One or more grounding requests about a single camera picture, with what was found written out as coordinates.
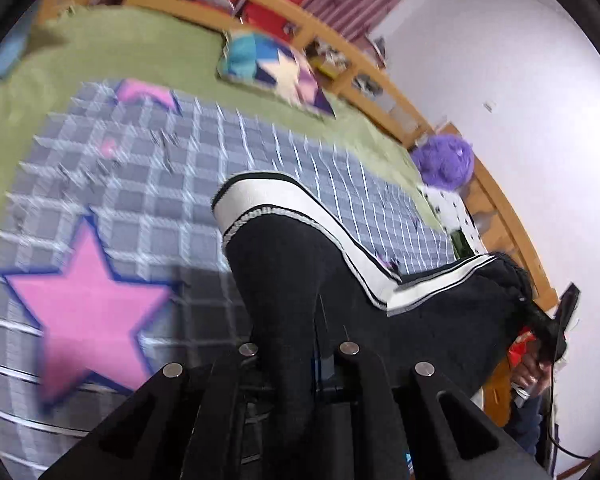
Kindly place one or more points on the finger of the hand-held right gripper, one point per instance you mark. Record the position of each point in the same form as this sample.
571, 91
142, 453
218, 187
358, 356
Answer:
565, 315

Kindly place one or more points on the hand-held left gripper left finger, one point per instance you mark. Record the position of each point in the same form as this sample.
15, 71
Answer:
230, 380

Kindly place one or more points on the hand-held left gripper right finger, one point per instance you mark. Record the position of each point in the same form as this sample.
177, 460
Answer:
362, 375

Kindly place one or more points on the black pants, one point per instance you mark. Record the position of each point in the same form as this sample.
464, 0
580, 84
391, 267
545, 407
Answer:
330, 285

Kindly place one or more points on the person's right hand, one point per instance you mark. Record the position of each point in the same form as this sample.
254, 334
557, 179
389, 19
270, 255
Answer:
527, 375

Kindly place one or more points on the white dotted cloth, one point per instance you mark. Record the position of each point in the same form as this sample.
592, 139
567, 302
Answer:
455, 212

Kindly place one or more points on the purple plush toy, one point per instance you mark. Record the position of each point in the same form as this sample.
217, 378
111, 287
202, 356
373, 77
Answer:
442, 162

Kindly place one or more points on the grey checked star blanket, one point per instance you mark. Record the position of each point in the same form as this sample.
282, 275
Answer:
145, 185

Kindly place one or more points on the colourful geometric pillow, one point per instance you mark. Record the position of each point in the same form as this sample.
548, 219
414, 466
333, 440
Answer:
275, 67

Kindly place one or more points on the green bed sheet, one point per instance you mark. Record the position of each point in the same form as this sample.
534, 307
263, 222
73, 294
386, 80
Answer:
130, 45

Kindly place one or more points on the blue plush towel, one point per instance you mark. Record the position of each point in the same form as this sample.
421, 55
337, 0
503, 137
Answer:
2, 50

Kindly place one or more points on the white wall switch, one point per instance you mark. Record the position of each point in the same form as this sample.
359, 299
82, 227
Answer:
490, 106

